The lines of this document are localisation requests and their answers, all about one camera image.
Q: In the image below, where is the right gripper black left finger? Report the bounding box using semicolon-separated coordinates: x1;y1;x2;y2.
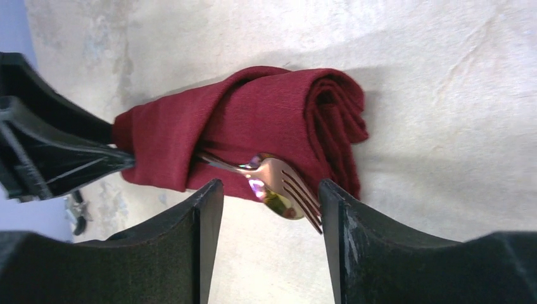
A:
1;179;224;303

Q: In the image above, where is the dark red cloth napkin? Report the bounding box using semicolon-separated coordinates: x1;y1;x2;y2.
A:
112;66;368;200

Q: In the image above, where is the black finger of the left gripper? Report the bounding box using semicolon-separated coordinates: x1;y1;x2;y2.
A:
1;53;136;202

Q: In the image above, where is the gold fork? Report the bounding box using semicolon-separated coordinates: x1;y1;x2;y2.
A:
198;152;323;234

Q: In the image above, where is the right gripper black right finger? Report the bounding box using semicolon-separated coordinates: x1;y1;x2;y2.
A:
319;179;536;303

